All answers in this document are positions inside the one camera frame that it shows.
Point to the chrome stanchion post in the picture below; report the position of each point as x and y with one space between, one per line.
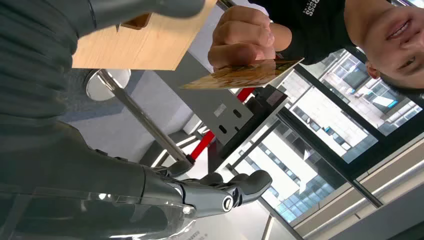
109 84

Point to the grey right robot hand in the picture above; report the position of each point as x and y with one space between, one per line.
82 185

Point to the grey sign stand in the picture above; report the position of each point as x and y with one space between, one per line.
228 116

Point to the person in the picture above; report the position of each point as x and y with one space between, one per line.
318 30

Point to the red barrier belt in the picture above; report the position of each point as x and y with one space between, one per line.
202 144

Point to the brown wooden card organizer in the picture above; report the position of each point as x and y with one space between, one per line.
136 21

